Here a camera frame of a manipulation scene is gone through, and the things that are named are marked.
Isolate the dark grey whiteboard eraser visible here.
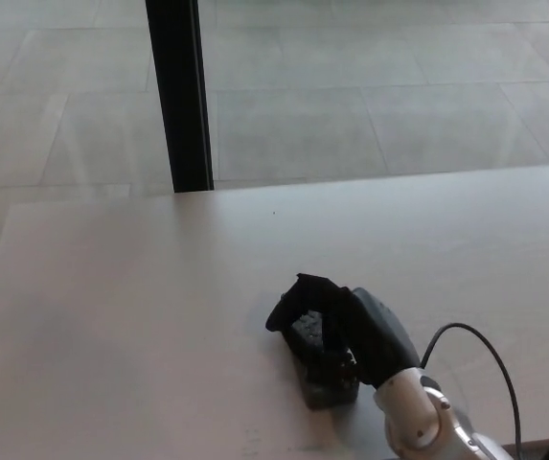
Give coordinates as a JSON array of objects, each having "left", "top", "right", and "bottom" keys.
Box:
[{"left": 279, "top": 289, "right": 360, "bottom": 412}]

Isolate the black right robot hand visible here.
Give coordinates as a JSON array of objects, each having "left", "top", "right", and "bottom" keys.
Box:
[{"left": 264, "top": 272, "right": 422, "bottom": 390}]

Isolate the black metal window post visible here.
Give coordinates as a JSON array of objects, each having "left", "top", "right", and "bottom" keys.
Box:
[{"left": 144, "top": 0, "right": 216, "bottom": 194}]

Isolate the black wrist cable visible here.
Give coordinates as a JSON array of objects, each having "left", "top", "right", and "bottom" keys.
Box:
[{"left": 420, "top": 323, "right": 523, "bottom": 460}]

